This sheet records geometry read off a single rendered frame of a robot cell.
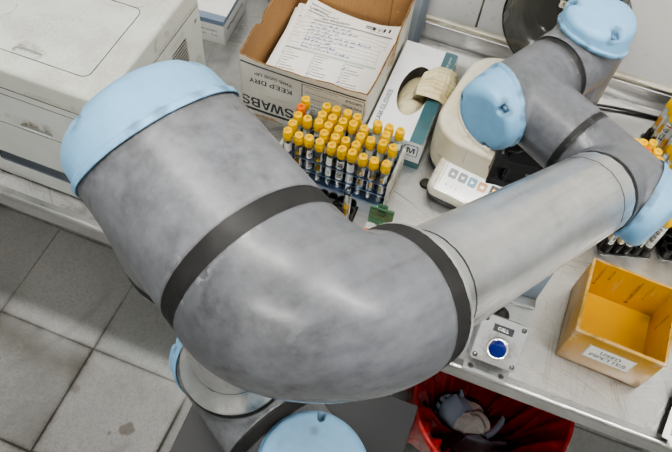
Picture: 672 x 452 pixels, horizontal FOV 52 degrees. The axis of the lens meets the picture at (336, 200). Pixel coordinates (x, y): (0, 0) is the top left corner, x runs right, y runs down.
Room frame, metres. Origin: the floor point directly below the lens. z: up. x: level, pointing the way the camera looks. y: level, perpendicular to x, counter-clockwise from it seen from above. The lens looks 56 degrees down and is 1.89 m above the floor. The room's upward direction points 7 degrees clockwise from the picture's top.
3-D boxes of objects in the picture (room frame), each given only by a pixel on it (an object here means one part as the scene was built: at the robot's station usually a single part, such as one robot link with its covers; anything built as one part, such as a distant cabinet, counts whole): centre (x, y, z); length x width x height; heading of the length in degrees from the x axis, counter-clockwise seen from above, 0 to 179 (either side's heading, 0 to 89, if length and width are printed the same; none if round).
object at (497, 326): (0.45, -0.27, 0.92); 0.13 x 0.07 x 0.08; 165
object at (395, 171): (0.74, 0.00, 0.91); 0.20 x 0.10 x 0.07; 75
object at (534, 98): (0.48, -0.18, 1.38); 0.11 x 0.11 x 0.08; 44
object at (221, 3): (1.11, 0.36, 0.94); 0.22 x 0.12 x 0.13; 79
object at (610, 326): (0.48, -0.45, 0.93); 0.13 x 0.13 x 0.10; 72
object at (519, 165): (0.56, -0.23, 1.23); 0.09 x 0.08 x 0.12; 82
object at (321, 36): (0.96, 0.04, 0.95); 0.29 x 0.25 x 0.15; 165
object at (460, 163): (0.81, -0.29, 0.94); 0.30 x 0.24 x 0.12; 156
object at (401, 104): (0.89, -0.13, 0.92); 0.24 x 0.12 x 0.10; 165
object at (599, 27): (0.56, -0.24, 1.38); 0.09 x 0.08 x 0.11; 134
